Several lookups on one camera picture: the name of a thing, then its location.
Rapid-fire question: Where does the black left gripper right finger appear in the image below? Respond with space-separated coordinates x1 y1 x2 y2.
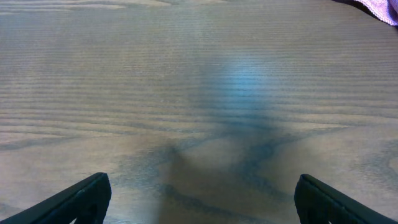
294 174 397 224

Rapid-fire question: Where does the purple microfiber cloth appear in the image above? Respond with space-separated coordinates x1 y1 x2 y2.
355 0 397 26

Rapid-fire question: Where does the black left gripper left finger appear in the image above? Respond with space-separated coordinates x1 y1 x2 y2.
1 172 112 224

